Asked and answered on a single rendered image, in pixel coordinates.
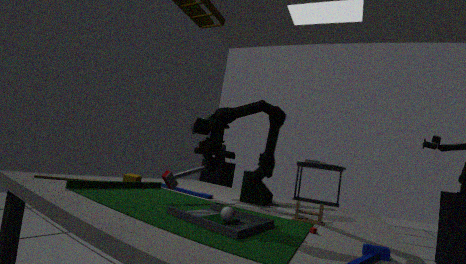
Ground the white golf ball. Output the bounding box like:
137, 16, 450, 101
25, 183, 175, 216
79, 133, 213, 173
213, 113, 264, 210
220, 207, 235, 221

